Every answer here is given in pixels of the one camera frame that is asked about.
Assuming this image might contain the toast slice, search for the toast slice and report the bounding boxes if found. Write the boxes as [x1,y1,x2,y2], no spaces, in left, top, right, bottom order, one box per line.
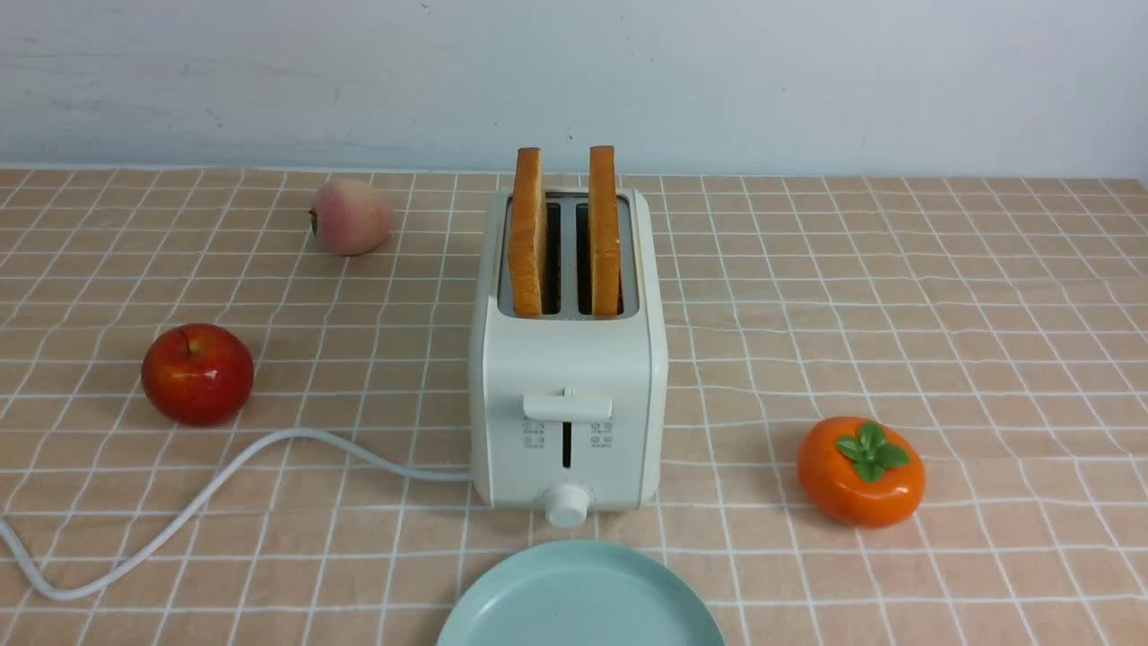
[506,147,548,318]
[587,143,621,318]

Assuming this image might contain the white two-slot toaster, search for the white two-slot toaster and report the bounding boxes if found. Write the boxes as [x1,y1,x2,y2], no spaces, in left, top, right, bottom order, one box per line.
[468,188,668,528]

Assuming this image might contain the pink peach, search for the pink peach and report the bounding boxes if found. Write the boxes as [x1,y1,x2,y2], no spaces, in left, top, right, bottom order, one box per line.
[309,179,396,257]

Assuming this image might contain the light blue plate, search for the light blue plate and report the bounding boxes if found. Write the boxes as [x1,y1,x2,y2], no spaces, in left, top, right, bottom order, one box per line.
[439,540,726,645]

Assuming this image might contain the orange persimmon with green leaf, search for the orange persimmon with green leaf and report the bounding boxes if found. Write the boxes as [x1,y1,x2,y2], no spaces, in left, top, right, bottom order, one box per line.
[796,417,926,528]

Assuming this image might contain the red apple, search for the red apple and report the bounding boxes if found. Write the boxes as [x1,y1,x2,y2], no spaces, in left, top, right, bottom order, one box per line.
[140,322,255,428]

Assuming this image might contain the white power cord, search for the white power cord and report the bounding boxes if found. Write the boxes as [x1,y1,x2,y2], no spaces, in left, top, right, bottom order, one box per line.
[0,428,474,601]

